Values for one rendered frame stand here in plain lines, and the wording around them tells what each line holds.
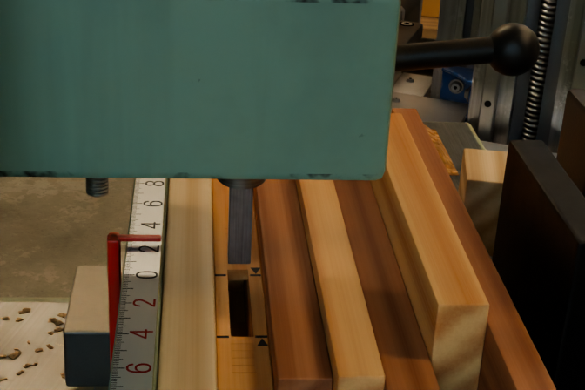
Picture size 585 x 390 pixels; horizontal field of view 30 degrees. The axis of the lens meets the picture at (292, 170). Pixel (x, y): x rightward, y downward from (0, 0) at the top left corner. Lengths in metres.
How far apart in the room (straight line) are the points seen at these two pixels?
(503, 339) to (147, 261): 0.14
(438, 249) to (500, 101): 0.79
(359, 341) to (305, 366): 0.02
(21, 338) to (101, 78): 0.32
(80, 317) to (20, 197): 2.09
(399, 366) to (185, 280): 0.09
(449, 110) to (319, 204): 0.77
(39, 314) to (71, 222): 1.85
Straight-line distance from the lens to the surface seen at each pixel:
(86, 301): 0.60
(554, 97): 1.20
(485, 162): 0.56
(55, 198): 2.65
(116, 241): 0.43
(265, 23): 0.36
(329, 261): 0.42
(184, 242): 0.44
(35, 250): 2.43
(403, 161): 0.47
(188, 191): 0.49
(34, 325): 0.67
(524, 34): 0.41
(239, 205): 0.42
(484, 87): 1.16
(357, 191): 0.49
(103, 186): 0.47
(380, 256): 0.44
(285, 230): 0.46
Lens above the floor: 1.16
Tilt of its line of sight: 25 degrees down
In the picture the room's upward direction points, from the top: 3 degrees clockwise
